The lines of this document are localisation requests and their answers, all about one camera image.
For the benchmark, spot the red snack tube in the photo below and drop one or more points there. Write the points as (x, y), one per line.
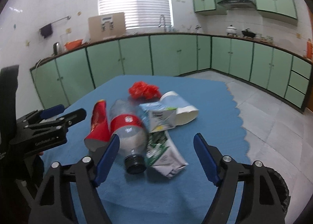
(99, 123)

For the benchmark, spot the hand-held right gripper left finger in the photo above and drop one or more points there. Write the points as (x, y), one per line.
(107, 158)

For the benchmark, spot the cardboard box with dispenser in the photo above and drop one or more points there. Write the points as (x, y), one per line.
(95, 29)

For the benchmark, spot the chrome kitchen faucet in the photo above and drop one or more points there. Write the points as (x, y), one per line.
(161, 22)

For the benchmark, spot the orange plastic basin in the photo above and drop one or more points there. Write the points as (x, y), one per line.
(73, 45)

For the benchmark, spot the clear plastic jug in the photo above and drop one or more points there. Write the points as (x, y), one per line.
(63, 40)

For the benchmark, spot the blue scalloped table mat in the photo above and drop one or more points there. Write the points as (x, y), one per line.
(207, 106)

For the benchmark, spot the steel electric kettle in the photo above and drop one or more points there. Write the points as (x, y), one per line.
(57, 48)

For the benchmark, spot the blue white milk carton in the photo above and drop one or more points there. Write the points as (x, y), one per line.
(156, 116)

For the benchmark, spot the red thermos flask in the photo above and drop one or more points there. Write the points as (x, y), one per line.
(310, 49)

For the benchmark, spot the range hood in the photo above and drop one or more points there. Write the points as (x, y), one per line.
(236, 4)

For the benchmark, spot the red label plastic bottle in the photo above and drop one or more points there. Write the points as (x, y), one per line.
(127, 126)

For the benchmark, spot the green base cabinets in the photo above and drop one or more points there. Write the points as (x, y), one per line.
(171, 55)

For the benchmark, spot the metal towel rail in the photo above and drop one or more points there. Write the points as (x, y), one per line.
(58, 20)

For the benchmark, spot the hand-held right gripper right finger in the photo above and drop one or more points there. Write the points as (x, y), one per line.
(207, 160)

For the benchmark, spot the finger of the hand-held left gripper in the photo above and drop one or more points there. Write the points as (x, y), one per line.
(53, 111)
(73, 116)

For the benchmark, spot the dark hanging towel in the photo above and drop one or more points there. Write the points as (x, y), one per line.
(46, 31)

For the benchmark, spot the white cooking pot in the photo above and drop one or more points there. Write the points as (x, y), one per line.
(231, 30)

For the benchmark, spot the white paper cup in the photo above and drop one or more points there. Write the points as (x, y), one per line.
(178, 107)

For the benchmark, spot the black wok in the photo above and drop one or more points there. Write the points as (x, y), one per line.
(248, 33)

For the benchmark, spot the green white drink carton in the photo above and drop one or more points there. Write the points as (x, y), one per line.
(163, 155)

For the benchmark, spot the red plastic bag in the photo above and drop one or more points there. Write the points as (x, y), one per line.
(143, 89)

